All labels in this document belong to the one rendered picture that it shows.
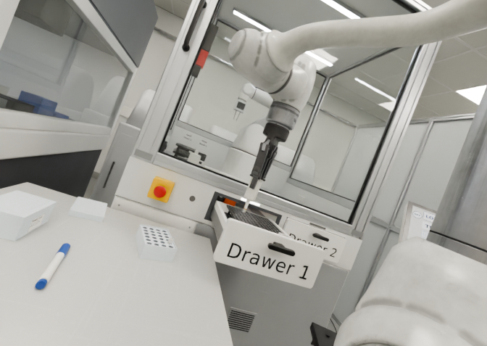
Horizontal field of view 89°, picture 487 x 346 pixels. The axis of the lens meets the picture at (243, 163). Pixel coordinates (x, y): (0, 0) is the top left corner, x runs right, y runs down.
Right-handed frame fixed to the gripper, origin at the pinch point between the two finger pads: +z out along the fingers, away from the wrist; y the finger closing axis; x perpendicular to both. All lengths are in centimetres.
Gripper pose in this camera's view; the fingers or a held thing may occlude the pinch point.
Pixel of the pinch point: (253, 188)
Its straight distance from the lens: 75.3
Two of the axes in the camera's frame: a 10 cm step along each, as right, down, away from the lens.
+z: -3.7, 9.3, 0.1
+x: -8.7, -3.5, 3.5
